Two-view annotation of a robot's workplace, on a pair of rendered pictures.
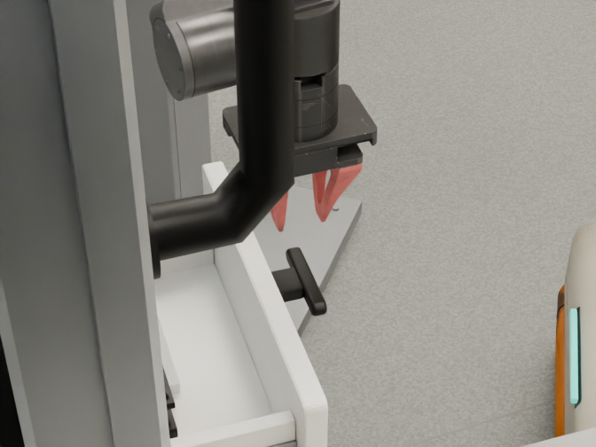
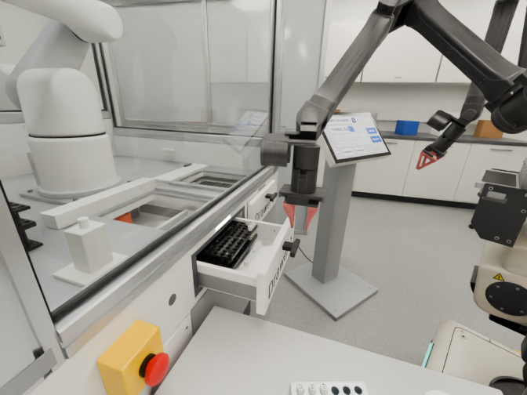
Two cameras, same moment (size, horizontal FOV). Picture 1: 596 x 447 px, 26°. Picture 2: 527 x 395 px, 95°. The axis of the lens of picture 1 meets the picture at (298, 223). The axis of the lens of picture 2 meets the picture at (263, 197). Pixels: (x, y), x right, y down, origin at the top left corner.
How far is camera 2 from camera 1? 0.53 m
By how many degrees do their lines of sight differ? 36
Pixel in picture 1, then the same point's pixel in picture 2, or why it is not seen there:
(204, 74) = (267, 154)
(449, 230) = (402, 308)
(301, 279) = (292, 245)
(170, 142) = (328, 250)
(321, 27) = (308, 151)
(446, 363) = (386, 343)
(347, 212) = (372, 290)
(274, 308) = (275, 245)
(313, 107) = (303, 181)
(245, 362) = not seen: hidden behind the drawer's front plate
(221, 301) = not seen: hidden behind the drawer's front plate
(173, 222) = not seen: outside the picture
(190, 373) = (255, 263)
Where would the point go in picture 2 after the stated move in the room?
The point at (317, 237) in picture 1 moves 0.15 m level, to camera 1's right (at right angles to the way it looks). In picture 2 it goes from (361, 292) to (385, 302)
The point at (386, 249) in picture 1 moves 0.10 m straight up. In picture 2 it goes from (380, 304) to (383, 292)
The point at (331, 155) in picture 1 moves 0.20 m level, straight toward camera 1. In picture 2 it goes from (306, 201) to (245, 236)
